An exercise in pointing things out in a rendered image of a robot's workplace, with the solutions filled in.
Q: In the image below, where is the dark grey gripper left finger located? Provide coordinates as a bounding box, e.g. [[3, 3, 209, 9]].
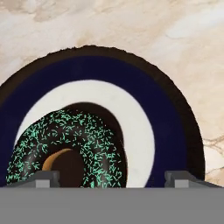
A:
[[8, 170, 60, 189]]

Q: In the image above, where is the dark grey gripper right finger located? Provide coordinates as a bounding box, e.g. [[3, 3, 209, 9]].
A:
[[164, 170, 222, 189]]

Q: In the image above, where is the chocolate doughnut with green sprinkles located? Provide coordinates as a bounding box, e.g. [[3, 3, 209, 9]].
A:
[[5, 108, 128, 189]]

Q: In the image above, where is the navy and white plate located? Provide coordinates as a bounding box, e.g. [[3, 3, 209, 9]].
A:
[[0, 45, 206, 189]]

